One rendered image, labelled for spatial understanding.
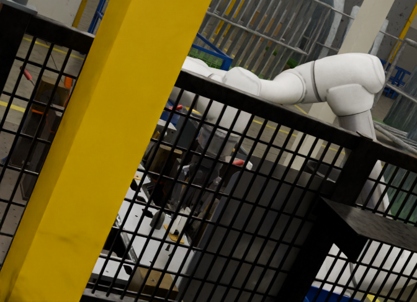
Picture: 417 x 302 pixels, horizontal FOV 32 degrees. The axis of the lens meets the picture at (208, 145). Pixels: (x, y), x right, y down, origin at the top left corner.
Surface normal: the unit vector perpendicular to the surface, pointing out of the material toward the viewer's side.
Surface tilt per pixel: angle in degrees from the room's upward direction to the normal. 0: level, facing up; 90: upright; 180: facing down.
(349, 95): 100
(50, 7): 90
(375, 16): 90
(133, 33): 90
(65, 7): 90
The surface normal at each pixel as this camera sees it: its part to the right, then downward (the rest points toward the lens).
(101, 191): 0.31, 0.38
